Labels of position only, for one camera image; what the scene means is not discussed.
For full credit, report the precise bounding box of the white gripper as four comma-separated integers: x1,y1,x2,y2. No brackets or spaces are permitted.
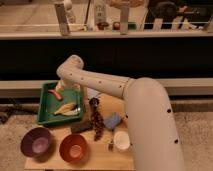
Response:
55,79,80,92

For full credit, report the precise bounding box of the red chili pepper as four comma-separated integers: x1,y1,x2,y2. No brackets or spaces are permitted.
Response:
48,89,63,101

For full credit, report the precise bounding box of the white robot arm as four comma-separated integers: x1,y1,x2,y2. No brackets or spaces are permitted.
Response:
57,55,185,171

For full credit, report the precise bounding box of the purple bowl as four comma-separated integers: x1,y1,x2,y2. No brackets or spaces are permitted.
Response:
20,127,52,158

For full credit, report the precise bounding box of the red bowl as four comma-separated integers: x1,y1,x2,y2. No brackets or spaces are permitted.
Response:
59,134,88,163

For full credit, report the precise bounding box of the green plastic tray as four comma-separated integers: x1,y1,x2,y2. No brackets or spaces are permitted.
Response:
37,82,84,126

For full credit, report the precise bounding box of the light blue cloth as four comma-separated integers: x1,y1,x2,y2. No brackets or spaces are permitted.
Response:
87,88,101,99

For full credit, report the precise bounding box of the dark rectangular sponge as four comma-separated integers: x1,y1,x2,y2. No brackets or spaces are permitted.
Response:
70,121,92,133

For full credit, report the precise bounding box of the blue sponge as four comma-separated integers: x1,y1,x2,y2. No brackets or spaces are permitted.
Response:
104,112,122,130

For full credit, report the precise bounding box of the small metal fork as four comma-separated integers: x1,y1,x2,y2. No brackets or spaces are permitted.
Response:
108,131,114,151

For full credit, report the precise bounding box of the white cup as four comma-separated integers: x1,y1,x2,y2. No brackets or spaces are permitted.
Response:
113,131,130,152

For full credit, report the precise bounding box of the brown bead string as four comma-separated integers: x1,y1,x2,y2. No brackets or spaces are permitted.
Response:
89,97,105,142

